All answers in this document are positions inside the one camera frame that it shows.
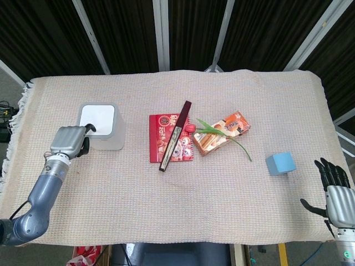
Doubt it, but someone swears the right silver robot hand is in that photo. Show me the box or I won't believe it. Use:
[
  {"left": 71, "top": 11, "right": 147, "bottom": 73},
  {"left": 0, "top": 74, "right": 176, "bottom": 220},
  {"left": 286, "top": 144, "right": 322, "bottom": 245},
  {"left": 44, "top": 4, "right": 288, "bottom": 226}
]
[{"left": 300, "top": 157, "right": 355, "bottom": 229}]

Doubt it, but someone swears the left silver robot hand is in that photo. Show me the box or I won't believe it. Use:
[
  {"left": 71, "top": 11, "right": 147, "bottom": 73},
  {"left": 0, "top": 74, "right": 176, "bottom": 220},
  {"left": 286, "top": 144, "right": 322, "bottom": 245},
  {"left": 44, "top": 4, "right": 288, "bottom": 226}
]
[{"left": 49, "top": 124, "right": 97, "bottom": 160}]

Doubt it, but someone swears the dark robot base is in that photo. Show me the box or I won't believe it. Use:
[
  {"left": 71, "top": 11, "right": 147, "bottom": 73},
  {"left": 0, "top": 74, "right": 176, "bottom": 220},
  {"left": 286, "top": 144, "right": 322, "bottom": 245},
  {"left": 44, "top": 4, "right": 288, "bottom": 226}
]
[{"left": 110, "top": 242, "right": 231, "bottom": 266}]

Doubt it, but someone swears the white square plastic container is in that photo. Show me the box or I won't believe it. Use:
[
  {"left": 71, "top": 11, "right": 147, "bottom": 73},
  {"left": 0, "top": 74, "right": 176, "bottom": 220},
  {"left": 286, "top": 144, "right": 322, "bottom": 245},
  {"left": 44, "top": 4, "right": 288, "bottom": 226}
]
[{"left": 78, "top": 102, "right": 125, "bottom": 151}]

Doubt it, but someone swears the blue foam cube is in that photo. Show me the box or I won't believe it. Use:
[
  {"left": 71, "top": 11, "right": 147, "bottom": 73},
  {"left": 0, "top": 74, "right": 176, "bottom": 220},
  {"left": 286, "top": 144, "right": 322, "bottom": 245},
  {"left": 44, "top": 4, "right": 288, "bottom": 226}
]
[{"left": 265, "top": 151, "right": 297, "bottom": 176}]

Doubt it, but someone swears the red spiral desk calendar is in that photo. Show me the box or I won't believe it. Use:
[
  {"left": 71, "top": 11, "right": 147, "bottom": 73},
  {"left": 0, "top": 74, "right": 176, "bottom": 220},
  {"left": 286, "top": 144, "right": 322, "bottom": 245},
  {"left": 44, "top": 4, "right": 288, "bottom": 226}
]
[{"left": 149, "top": 112, "right": 195, "bottom": 163}]

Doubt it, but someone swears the dark red folded fan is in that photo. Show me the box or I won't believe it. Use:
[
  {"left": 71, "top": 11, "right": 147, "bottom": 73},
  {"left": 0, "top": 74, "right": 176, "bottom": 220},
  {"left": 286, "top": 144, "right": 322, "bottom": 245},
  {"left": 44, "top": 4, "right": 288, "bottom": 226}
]
[{"left": 158, "top": 101, "right": 192, "bottom": 172}]

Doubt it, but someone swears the red plastic bag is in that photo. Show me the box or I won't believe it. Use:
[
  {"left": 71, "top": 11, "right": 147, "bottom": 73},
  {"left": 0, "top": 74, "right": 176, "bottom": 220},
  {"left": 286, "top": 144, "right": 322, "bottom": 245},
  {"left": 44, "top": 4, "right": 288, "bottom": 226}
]
[{"left": 66, "top": 245, "right": 103, "bottom": 266}]

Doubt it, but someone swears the pink artificial tulip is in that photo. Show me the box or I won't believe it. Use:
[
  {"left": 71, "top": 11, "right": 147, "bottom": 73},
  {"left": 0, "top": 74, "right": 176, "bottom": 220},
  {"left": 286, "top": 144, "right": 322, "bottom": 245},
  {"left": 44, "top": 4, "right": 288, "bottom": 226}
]
[{"left": 185, "top": 118, "right": 253, "bottom": 162}]

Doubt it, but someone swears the beige woven tablecloth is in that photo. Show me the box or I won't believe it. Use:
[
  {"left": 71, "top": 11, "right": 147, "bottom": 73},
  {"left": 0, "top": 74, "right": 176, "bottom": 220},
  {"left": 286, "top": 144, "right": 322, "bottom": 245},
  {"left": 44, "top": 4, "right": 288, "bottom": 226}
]
[{"left": 0, "top": 68, "right": 338, "bottom": 247}]

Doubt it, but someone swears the orange biscuit box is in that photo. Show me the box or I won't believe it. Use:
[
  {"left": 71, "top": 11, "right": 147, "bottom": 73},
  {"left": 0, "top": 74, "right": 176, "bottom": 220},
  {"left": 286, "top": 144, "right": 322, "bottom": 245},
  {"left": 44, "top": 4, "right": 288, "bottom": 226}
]
[{"left": 193, "top": 110, "right": 252, "bottom": 157}]

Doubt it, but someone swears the blue cable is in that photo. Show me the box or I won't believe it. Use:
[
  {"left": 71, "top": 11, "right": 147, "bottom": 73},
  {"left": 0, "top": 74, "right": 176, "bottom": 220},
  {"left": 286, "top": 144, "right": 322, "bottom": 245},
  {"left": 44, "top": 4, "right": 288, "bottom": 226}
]
[{"left": 302, "top": 241, "right": 333, "bottom": 266}]

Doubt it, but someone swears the black cable bundle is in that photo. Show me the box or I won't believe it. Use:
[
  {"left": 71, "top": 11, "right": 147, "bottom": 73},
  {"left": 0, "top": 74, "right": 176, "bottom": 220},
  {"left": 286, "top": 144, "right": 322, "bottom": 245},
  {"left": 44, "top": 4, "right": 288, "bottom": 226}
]
[{"left": 0, "top": 100, "right": 18, "bottom": 144}]

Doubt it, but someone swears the white metal frame post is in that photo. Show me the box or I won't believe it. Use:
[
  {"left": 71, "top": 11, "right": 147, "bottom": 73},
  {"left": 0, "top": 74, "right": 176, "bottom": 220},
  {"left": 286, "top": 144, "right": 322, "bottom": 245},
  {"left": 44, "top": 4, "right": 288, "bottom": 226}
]
[
  {"left": 71, "top": 0, "right": 111, "bottom": 75},
  {"left": 282, "top": 0, "right": 346, "bottom": 72},
  {"left": 204, "top": 0, "right": 236, "bottom": 73},
  {"left": 151, "top": 0, "right": 170, "bottom": 72}
]

